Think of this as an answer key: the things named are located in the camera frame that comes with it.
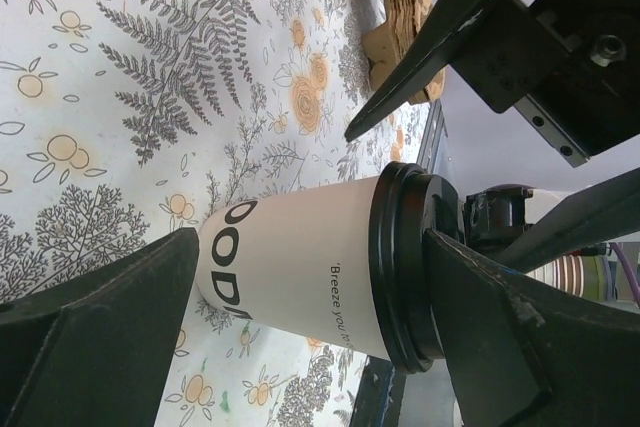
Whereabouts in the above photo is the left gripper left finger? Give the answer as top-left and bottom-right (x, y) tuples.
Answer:
(1, 228), (199, 426)

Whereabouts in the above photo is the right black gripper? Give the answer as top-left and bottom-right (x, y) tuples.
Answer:
(344, 0), (639, 167)

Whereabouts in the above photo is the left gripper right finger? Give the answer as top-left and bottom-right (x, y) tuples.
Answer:
(423, 230), (639, 426)

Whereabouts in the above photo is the black plastic cup lid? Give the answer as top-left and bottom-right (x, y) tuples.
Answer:
(368, 162), (464, 374)

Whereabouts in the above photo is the white paper coffee cup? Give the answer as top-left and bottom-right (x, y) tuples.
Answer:
(195, 177), (388, 359)

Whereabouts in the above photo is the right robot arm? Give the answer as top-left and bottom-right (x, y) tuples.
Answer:
(345, 0), (639, 273)

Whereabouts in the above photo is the floral table mat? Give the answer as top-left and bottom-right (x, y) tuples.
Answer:
(0, 0), (441, 427)

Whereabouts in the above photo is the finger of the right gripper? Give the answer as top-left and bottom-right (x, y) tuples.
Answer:
(493, 169), (639, 272)

